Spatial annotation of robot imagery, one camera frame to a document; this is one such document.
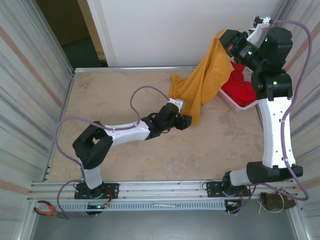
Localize grey slotted cable duct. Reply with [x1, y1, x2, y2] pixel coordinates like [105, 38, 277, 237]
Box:
[53, 201, 227, 212]

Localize brown pouch with string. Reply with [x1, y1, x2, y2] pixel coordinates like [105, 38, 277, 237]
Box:
[257, 186, 298, 215]

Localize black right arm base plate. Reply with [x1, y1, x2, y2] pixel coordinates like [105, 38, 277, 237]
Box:
[206, 181, 252, 198]

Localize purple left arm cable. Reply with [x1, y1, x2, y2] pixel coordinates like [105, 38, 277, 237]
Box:
[54, 85, 173, 220]

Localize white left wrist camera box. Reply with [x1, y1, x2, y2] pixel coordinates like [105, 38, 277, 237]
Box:
[167, 97, 186, 111]

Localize orange-handled pliers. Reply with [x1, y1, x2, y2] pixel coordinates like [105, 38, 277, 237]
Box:
[33, 200, 68, 220]

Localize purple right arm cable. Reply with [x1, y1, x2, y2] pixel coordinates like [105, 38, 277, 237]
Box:
[228, 20, 313, 215]

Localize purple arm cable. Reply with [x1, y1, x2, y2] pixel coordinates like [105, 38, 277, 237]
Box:
[228, 20, 313, 215]
[54, 85, 173, 220]

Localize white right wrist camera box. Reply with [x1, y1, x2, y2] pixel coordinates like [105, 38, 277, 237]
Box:
[246, 16, 273, 42]

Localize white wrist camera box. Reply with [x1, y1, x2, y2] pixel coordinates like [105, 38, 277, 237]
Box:
[167, 97, 186, 111]
[246, 16, 273, 42]

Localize yellow t-shirt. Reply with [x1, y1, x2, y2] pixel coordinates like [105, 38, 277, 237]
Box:
[167, 28, 233, 126]

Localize aluminium mounting rail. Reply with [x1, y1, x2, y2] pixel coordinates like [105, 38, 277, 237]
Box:
[26, 177, 300, 203]

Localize red cloth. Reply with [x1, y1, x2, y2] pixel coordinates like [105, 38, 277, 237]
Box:
[221, 61, 257, 106]

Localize brown wooden panel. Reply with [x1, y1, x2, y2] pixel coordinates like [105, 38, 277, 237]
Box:
[36, 0, 91, 47]

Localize white door frame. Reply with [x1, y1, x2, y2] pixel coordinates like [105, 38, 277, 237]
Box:
[76, 0, 118, 68]

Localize small silver wrench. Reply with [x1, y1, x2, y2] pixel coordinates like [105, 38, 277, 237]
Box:
[150, 202, 180, 208]

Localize white plastic basket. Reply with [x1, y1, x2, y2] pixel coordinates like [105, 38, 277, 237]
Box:
[216, 53, 261, 112]

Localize black controller board with wires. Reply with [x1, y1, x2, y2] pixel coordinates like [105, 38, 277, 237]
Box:
[224, 199, 243, 215]
[85, 202, 111, 216]

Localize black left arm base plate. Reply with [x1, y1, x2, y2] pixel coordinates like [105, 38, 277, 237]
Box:
[74, 183, 120, 200]

